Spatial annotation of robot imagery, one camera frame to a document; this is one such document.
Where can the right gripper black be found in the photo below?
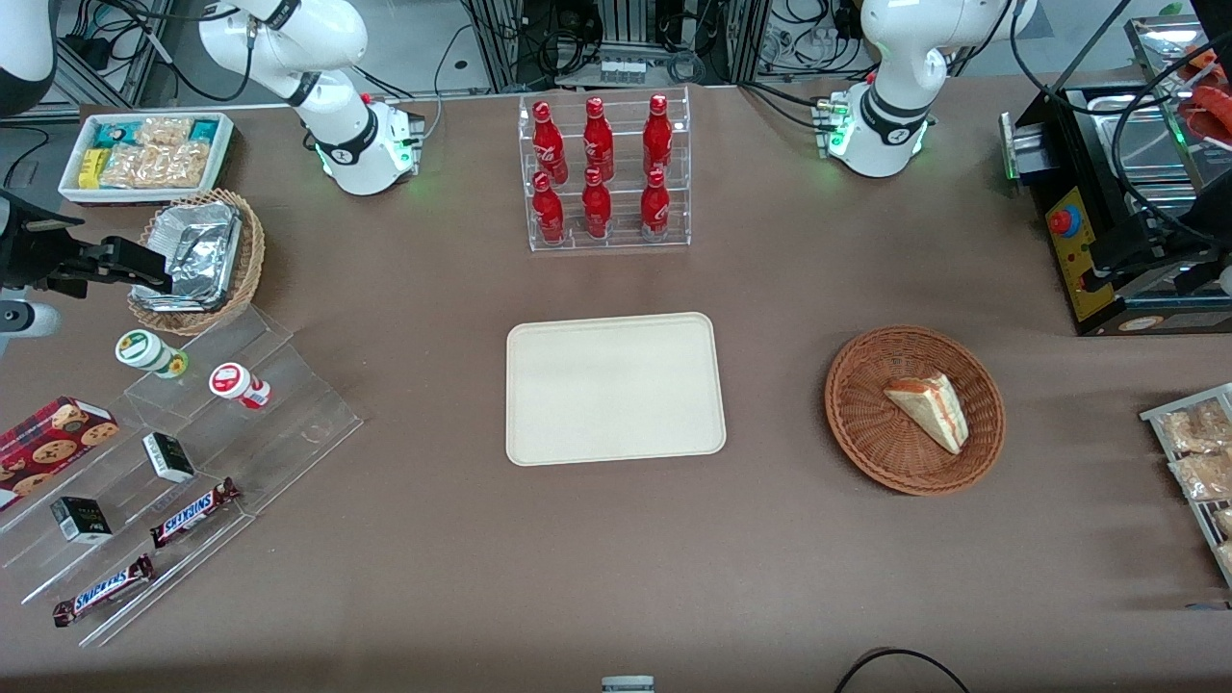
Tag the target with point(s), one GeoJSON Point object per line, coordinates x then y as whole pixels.
{"type": "Point", "coordinates": [31, 252]}

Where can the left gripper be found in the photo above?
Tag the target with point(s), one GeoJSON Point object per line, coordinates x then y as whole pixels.
{"type": "Point", "coordinates": [1192, 234]}

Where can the triangular sandwich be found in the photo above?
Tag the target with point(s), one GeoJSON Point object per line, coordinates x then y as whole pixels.
{"type": "Point", "coordinates": [929, 409]}

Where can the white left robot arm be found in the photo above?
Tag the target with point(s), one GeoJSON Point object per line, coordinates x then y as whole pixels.
{"type": "Point", "coordinates": [885, 115]}

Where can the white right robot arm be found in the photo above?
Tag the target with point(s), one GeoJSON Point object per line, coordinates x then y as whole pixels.
{"type": "Point", "coordinates": [342, 130]}

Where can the white rectangular snack tray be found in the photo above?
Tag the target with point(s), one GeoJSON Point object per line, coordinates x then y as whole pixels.
{"type": "Point", "coordinates": [69, 192]}

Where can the silver aluminium foil tray stack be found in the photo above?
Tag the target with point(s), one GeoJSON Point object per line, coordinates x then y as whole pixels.
{"type": "Point", "coordinates": [197, 250]}

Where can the grey metal snack tray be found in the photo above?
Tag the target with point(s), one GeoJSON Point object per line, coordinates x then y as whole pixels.
{"type": "Point", "coordinates": [1160, 416]}

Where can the light tan wicker basket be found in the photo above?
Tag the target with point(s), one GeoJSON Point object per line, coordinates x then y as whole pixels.
{"type": "Point", "coordinates": [252, 260]}

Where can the brown round wicker basket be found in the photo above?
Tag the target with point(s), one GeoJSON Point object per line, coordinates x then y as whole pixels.
{"type": "Point", "coordinates": [866, 438]}

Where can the cream plastic serving tray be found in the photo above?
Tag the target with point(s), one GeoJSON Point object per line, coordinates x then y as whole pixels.
{"type": "Point", "coordinates": [611, 390]}

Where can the stainless steel food pan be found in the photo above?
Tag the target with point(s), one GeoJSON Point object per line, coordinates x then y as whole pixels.
{"type": "Point", "coordinates": [1150, 144]}
{"type": "Point", "coordinates": [1155, 199]}

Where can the green lid sunflower cup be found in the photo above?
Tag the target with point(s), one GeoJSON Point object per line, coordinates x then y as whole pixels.
{"type": "Point", "coordinates": [144, 350]}

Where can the black hot food warmer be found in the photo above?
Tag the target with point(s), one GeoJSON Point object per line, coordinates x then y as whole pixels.
{"type": "Point", "coordinates": [1068, 260]}

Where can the yellow snack pack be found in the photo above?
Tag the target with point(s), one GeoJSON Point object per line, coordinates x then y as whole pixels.
{"type": "Point", "coordinates": [91, 168]}

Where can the large clear cracker bag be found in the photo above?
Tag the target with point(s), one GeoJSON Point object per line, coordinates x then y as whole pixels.
{"type": "Point", "coordinates": [154, 166]}

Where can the teal snack pack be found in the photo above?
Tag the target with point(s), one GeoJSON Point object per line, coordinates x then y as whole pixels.
{"type": "Point", "coordinates": [204, 130]}
{"type": "Point", "coordinates": [114, 135]}

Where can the small clear cracker bag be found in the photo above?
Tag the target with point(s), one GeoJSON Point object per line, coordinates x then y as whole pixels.
{"type": "Point", "coordinates": [164, 131]}

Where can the red sausage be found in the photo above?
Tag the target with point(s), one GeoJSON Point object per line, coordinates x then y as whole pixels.
{"type": "Point", "coordinates": [1211, 111]}
{"type": "Point", "coordinates": [1211, 58]}

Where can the clear bag of biscuits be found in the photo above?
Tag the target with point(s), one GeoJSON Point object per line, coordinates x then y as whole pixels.
{"type": "Point", "coordinates": [1203, 476]}
{"type": "Point", "coordinates": [1198, 428]}

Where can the red lid white cup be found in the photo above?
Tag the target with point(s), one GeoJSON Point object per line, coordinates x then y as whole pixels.
{"type": "Point", "coordinates": [231, 381]}

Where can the red plaid cookie box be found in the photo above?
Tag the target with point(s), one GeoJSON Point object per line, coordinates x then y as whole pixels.
{"type": "Point", "coordinates": [53, 445]}

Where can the small black box white label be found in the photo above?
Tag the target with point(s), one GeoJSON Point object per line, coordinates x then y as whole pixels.
{"type": "Point", "coordinates": [169, 458]}

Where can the clear acrylic stepped display stand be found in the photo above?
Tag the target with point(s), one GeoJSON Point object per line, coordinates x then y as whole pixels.
{"type": "Point", "coordinates": [289, 433]}

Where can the small black box Face print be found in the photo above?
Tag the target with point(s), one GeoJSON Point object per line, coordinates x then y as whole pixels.
{"type": "Point", "coordinates": [82, 521]}

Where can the Snickers chocolate bar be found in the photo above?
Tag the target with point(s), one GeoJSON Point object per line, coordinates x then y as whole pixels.
{"type": "Point", "coordinates": [104, 591]}
{"type": "Point", "coordinates": [192, 513]}

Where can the red cola bottle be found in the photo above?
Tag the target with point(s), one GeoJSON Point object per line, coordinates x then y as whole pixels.
{"type": "Point", "coordinates": [654, 210]}
{"type": "Point", "coordinates": [549, 214]}
{"type": "Point", "coordinates": [657, 135]}
{"type": "Point", "coordinates": [598, 140]}
{"type": "Point", "coordinates": [549, 144]}
{"type": "Point", "coordinates": [597, 210]}

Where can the clear acrylic bottle rack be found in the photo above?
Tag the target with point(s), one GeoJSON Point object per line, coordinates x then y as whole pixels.
{"type": "Point", "coordinates": [626, 245]}

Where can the white power strip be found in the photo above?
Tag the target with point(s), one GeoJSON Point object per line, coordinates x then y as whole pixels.
{"type": "Point", "coordinates": [622, 72]}

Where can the small grey device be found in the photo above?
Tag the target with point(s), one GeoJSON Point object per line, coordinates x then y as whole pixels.
{"type": "Point", "coordinates": [628, 685]}

